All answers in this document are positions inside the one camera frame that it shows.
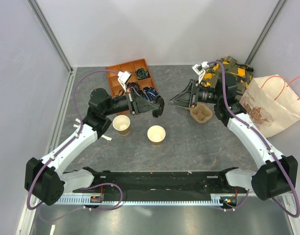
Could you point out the aluminium frame post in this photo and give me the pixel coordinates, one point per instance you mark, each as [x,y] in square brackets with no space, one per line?
[265,30]
[50,34]

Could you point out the white paper takeout bag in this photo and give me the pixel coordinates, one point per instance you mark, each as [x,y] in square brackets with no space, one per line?
[271,104]

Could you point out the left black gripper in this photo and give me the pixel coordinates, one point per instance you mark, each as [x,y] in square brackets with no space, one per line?
[142,105]

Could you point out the brown paper cup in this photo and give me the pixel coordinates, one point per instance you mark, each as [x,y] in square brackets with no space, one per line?
[121,124]
[156,134]

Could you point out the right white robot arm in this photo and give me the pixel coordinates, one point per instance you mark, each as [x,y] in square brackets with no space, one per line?
[276,173]

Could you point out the orange compartment tray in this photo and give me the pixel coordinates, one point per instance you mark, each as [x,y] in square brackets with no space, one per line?
[132,67]

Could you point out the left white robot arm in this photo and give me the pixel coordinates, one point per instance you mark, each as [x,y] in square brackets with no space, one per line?
[46,178]

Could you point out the green rolled sock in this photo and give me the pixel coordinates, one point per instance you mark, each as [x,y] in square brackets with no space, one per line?
[142,73]

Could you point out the dark blue rolled sock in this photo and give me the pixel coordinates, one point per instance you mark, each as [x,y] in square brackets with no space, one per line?
[141,93]

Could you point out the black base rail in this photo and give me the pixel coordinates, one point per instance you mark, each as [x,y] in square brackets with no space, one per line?
[164,185]

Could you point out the dark brown rolled sock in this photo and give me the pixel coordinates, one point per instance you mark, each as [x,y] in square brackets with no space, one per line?
[133,86]

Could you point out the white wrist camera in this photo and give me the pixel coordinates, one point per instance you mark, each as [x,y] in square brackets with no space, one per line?
[200,70]
[123,78]

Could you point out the cardboard cup carrier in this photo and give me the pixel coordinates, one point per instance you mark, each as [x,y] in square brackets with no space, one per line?
[201,113]

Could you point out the right aluminium frame post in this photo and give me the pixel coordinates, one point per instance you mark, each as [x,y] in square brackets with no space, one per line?
[265,30]

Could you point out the left aluminium frame post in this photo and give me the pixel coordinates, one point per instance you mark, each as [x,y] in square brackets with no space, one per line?
[50,34]

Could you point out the blue striped rolled sock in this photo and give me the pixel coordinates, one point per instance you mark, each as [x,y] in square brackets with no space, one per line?
[150,93]

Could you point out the slotted cable duct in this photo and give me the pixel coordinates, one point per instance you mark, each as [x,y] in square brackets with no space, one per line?
[88,200]

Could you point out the camouflage folded garment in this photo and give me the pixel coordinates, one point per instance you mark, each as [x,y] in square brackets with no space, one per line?
[242,73]

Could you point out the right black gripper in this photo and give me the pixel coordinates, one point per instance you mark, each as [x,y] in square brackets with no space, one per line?
[183,99]

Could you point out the black plastic cup lid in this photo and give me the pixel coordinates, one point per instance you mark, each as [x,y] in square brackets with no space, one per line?
[159,102]

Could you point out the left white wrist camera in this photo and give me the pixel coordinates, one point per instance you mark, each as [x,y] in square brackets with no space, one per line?
[123,78]

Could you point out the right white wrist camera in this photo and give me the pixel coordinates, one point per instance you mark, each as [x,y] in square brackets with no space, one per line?
[200,70]

